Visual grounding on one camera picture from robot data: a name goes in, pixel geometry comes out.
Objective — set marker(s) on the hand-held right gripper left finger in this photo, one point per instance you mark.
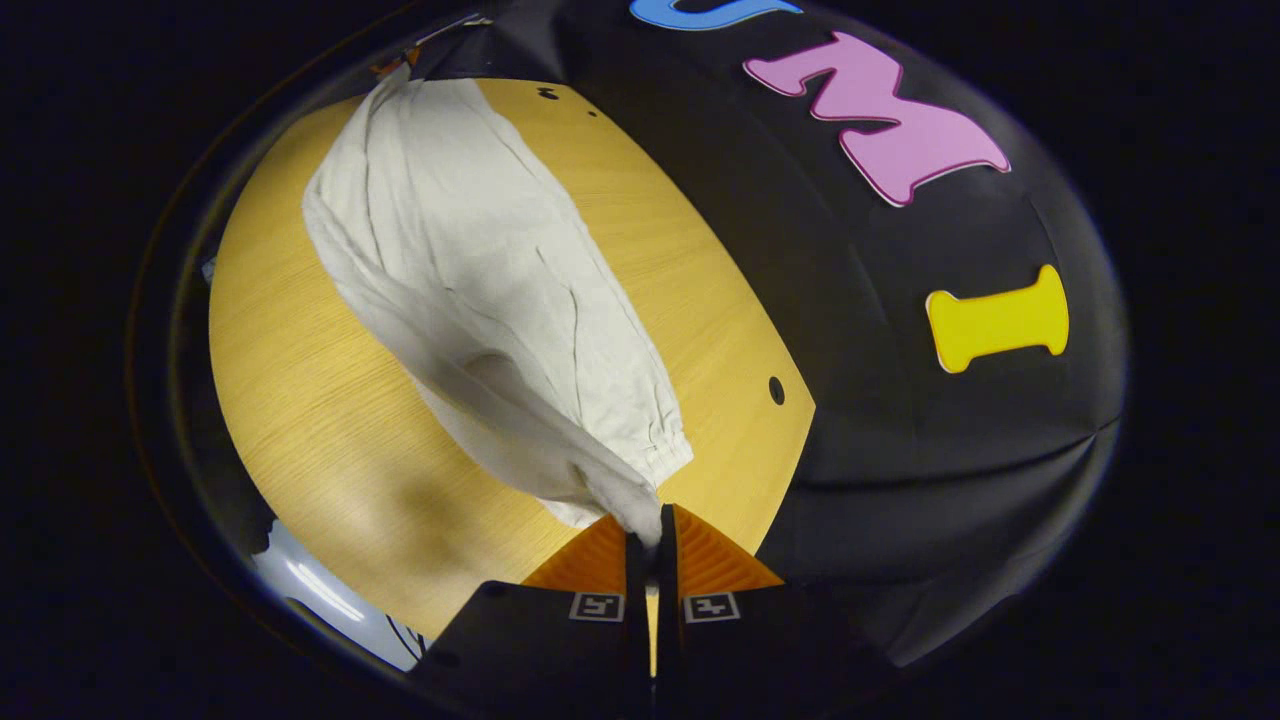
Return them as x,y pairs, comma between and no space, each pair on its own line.
634,570

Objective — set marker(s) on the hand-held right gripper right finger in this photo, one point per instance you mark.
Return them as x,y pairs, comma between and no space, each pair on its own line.
667,570

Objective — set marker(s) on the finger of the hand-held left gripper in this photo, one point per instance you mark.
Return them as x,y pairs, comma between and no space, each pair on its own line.
395,63

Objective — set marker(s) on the white jeans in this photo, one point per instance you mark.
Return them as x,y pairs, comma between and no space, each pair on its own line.
480,270

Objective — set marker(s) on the black backdrop cloth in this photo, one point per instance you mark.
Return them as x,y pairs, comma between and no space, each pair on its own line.
880,450

